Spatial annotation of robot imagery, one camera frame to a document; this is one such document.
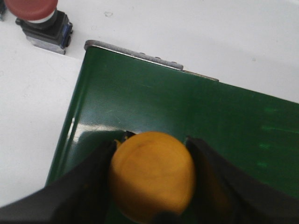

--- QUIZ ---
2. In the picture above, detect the green conveyor belt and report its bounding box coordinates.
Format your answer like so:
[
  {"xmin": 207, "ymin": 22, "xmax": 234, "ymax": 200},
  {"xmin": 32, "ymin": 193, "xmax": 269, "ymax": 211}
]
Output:
[{"xmin": 47, "ymin": 47, "xmax": 299, "ymax": 199}]

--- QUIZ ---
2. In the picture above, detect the yellow push button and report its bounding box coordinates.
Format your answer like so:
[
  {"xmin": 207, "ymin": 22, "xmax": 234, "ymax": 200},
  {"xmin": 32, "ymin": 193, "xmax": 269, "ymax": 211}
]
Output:
[{"xmin": 108, "ymin": 132, "xmax": 196, "ymax": 224}]

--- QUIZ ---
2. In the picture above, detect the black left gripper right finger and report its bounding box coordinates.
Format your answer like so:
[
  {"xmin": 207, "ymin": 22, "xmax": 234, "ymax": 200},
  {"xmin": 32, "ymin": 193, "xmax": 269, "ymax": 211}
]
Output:
[{"xmin": 186, "ymin": 137, "xmax": 299, "ymax": 224}]

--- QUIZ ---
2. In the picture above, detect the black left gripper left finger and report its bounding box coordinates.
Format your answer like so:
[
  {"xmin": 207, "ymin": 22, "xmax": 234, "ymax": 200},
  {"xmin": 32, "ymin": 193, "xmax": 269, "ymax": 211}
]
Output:
[{"xmin": 0, "ymin": 139, "xmax": 117, "ymax": 224}]

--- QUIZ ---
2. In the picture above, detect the red push button far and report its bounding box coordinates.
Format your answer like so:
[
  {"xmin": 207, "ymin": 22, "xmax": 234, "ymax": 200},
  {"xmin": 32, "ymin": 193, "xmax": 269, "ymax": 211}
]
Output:
[{"xmin": 4, "ymin": 0, "xmax": 73, "ymax": 55}]

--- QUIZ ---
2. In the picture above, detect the aluminium conveyor frame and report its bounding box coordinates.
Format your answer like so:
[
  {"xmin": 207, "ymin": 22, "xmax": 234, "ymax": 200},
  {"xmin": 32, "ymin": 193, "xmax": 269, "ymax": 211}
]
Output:
[{"xmin": 84, "ymin": 40, "xmax": 219, "ymax": 82}]

